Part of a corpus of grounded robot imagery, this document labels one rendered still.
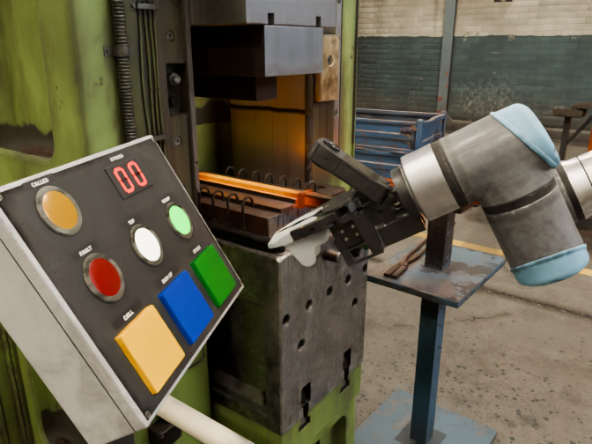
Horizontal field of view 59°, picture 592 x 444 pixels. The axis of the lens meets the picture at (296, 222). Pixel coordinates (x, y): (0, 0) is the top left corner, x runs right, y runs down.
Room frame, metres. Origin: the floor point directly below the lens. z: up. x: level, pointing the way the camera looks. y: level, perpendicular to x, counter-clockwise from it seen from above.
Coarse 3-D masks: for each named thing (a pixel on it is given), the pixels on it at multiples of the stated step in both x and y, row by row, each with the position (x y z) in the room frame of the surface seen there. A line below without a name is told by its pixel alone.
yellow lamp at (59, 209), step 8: (48, 192) 0.53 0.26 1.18; (56, 192) 0.54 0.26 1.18; (48, 200) 0.52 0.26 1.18; (56, 200) 0.53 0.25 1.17; (64, 200) 0.54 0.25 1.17; (48, 208) 0.52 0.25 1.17; (56, 208) 0.52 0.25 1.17; (64, 208) 0.53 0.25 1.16; (72, 208) 0.54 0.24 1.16; (48, 216) 0.51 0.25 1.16; (56, 216) 0.52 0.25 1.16; (64, 216) 0.53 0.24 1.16; (72, 216) 0.54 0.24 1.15; (56, 224) 0.51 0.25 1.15; (64, 224) 0.52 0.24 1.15; (72, 224) 0.53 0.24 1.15
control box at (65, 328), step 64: (0, 192) 0.48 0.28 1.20; (64, 192) 0.55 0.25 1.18; (128, 192) 0.65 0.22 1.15; (0, 256) 0.46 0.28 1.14; (64, 256) 0.49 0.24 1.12; (128, 256) 0.58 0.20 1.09; (192, 256) 0.69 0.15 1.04; (0, 320) 0.47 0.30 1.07; (64, 320) 0.45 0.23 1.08; (128, 320) 0.51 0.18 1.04; (64, 384) 0.46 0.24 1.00; (128, 384) 0.45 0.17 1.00
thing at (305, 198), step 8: (200, 176) 1.33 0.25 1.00; (208, 176) 1.32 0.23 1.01; (216, 176) 1.32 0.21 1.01; (224, 176) 1.32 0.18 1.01; (232, 184) 1.27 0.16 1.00; (240, 184) 1.25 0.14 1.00; (248, 184) 1.23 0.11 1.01; (256, 184) 1.23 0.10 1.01; (264, 184) 1.23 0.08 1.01; (272, 192) 1.19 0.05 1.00; (280, 192) 1.17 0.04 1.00; (288, 192) 1.16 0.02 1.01; (296, 192) 1.16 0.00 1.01; (304, 192) 1.14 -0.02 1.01; (312, 192) 1.15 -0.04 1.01; (304, 200) 1.14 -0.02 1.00; (312, 200) 1.13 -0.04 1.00; (320, 200) 1.12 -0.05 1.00; (328, 200) 1.10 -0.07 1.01; (312, 208) 1.12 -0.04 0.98
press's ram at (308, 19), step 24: (192, 0) 1.10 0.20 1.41; (216, 0) 1.06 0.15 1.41; (240, 0) 1.02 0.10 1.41; (264, 0) 1.06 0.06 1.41; (288, 0) 1.11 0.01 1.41; (312, 0) 1.18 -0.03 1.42; (192, 24) 1.10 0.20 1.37; (216, 24) 1.06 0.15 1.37; (240, 24) 1.03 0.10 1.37; (264, 24) 1.06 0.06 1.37; (288, 24) 1.11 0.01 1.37; (312, 24) 1.18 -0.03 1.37
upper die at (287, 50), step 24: (192, 48) 1.17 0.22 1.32; (216, 48) 1.13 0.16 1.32; (240, 48) 1.09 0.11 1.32; (264, 48) 1.06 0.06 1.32; (288, 48) 1.11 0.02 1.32; (312, 48) 1.18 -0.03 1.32; (216, 72) 1.13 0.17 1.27; (240, 72) 1.09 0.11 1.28; (264, 72) 1.06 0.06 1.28; (288, 72) 1.11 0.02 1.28; (312, 72) 1.18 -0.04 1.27
